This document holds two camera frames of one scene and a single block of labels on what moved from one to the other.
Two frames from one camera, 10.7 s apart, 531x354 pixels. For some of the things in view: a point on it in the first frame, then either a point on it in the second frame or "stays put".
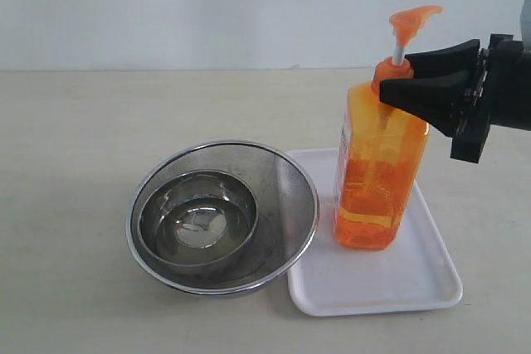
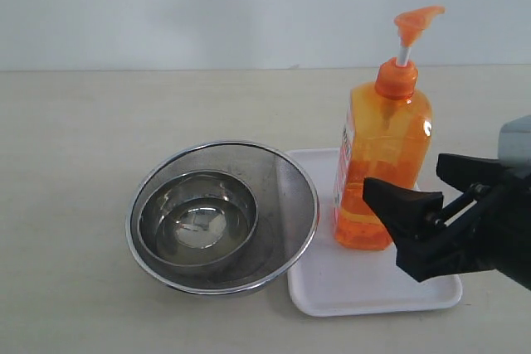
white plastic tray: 414,273 stays put
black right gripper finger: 439,99 to 405,212
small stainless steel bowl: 198,218 stays put
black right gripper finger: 462,57 to 462,172
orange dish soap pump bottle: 382,150 stays put
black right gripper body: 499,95 to 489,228
